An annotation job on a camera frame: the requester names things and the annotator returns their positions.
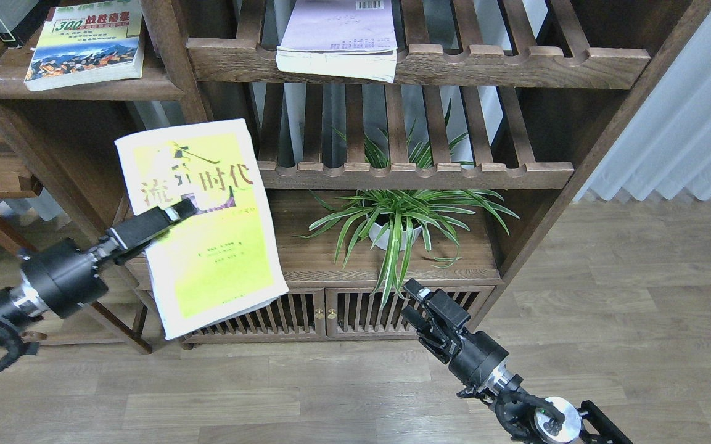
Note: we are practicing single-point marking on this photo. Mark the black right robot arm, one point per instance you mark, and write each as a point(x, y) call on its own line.
point(531, 419)

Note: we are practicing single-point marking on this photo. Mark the white lavender book stack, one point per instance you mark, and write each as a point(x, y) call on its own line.
point(348, 39)

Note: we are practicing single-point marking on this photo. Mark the dark book top left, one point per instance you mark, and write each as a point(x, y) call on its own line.
point(20, 19)

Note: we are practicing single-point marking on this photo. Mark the dark wooden bookshelf cabinet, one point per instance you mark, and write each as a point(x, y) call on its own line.
point(481, 147)

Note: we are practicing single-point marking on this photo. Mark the white plant pot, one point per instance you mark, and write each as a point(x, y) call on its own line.
point(381, 233)

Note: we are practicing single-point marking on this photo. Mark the yellow green magazine stack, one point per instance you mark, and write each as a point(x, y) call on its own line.
point(223, 261)

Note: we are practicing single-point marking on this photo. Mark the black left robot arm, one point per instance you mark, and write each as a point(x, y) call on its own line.
point(13, 322)

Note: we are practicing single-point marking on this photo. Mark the white pleated curtain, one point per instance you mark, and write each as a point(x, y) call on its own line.
point(665, 151)

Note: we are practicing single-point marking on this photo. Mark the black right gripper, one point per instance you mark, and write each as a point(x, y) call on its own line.
point(473, 357)

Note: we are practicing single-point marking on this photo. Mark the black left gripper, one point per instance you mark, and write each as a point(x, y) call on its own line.
point(65, 279)

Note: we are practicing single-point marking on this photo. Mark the green spider plant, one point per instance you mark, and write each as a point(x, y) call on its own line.
point(431, 209)

